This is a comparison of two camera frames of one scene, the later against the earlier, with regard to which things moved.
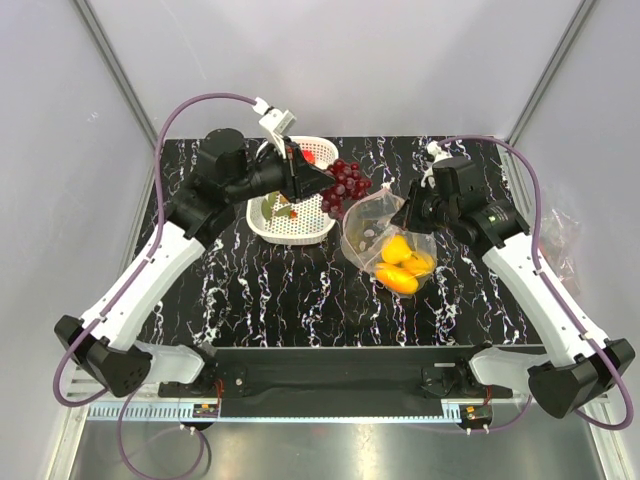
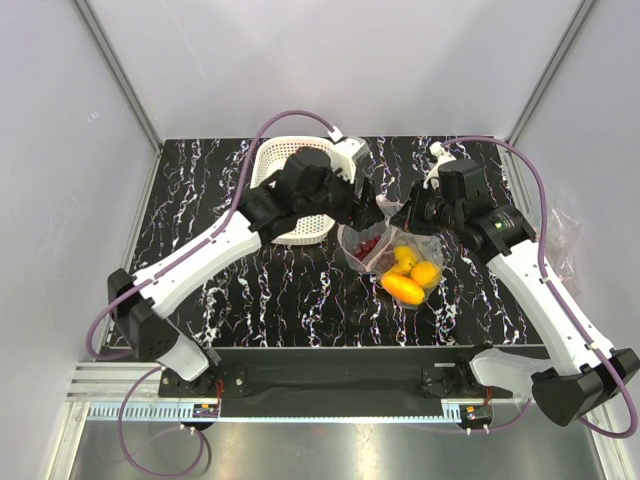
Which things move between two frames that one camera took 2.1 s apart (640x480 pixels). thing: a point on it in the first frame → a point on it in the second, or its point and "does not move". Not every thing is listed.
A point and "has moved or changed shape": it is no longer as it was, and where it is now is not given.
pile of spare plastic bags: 558,244 does not move
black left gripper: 302,179 → 362,213
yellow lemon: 420,262 → 425,273
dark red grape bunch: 348,184 has moved or changed shape
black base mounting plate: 339,381 does not move
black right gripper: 406,217 does not move
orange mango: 397,280 has moved or changed shape
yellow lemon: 396,250 → 406,257
